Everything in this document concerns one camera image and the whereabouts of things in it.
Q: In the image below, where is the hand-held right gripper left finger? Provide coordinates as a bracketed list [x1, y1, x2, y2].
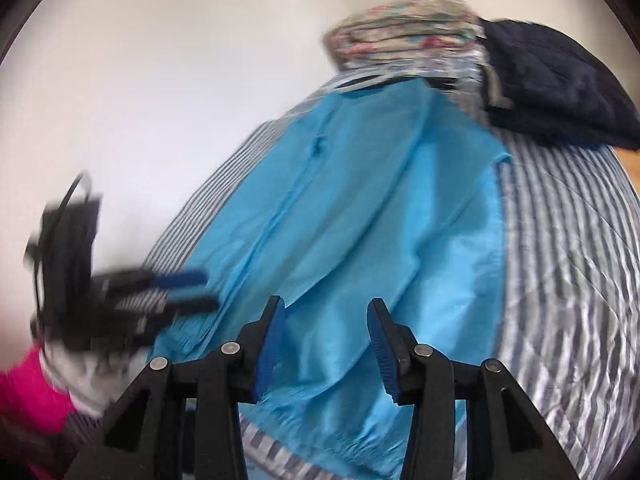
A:
[65, 295, 287, 480]

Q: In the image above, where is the person's left hand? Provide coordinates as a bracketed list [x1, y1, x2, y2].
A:
[32, 340, 136, 416]

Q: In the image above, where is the white ring light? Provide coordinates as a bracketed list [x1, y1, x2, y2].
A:
[325, 72, 416, 95]

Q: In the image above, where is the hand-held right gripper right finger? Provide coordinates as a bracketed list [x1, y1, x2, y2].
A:
[366, 298, 581, 480]

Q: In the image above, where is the beige folded garment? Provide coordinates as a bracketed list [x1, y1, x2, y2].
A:
[482, 67, 516, 111]

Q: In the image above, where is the grey striped quilt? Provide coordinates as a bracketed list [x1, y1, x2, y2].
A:
[65, 72, 640, 480]

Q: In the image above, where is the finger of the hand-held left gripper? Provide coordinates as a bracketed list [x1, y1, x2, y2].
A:
[142, 269, 211, 292]
[162, 296, 220, 317]

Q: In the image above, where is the blue long-sleeved shirt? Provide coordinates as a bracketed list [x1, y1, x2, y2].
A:
[147, 80, 513, 480]

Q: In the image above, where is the blue block patterned bedsheet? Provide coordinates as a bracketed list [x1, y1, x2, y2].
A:
[415, 45, 488, 111]

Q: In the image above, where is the folded floral quilt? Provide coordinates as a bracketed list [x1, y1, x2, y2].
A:
[322, 0, 488, 68]

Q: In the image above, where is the person's left forearm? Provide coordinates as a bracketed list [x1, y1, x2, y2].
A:
[0, 345, 76, 480]

